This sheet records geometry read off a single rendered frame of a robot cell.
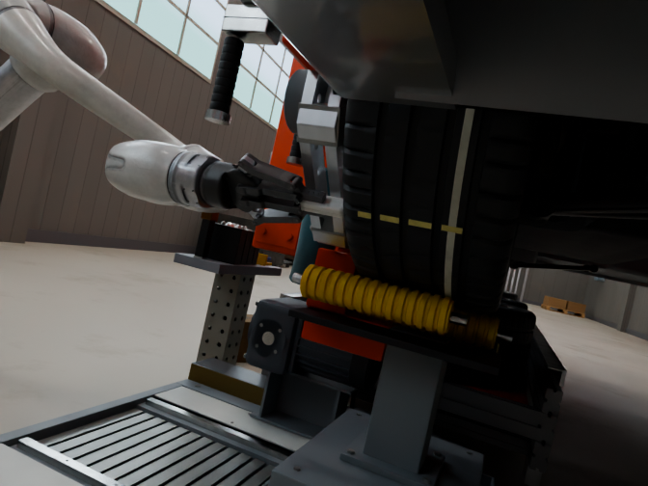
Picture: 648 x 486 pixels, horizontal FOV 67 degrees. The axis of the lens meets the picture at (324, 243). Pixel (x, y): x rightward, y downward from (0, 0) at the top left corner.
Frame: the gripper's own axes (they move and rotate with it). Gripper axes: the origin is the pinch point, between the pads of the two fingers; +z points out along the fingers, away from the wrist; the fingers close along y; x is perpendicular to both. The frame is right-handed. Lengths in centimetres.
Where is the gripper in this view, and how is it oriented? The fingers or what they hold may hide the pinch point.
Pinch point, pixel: (325, 204)
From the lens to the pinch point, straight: 74.1
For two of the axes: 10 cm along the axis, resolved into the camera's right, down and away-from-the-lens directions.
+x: 4.0, -6.4, 6.6
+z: 9.1, 2.0, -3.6
